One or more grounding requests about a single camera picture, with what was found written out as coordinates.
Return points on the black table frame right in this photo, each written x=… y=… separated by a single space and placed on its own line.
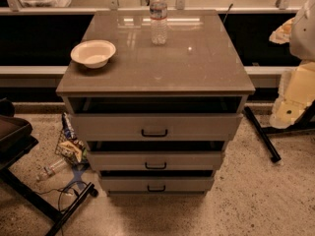
x=305 y=123

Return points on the blue tape cross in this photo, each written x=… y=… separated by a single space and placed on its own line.
x=78 y=171

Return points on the clear plastic water bottle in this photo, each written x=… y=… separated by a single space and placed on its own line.
x=158 y=15

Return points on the grey drawer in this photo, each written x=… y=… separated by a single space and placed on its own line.
x=168 y=160
x=155 y=127
x=113 y=185

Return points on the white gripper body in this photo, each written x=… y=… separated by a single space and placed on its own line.
x=303 y=36

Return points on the empty bottle on floor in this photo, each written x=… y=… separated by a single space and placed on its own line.
x=51 y=170

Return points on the wire basket with snacks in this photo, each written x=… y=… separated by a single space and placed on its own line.
x=70 y=146

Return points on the white paper bowl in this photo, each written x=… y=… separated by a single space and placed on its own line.
x=93 y=53

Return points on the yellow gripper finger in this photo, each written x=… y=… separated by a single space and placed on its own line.
x=282 y=34

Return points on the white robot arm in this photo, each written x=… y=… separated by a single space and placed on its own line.
x=302 y=39

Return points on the grey drawer cabinet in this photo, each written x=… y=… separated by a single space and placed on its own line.
x=197 y=71

